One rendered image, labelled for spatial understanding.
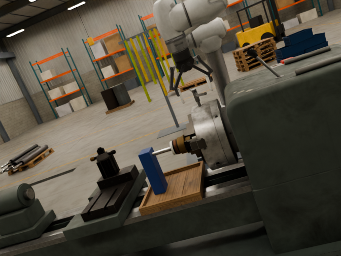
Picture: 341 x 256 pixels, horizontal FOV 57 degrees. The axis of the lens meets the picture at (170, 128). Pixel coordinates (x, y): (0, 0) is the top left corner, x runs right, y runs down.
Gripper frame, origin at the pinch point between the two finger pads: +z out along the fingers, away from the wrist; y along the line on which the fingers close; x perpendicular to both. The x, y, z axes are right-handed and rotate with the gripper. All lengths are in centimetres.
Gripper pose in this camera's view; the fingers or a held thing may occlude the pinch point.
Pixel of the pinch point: (196, 94)
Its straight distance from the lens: 139.2
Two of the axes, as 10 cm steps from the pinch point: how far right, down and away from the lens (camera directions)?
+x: -1.6, -2.9, 9.4
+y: 9.1, -4.1, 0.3
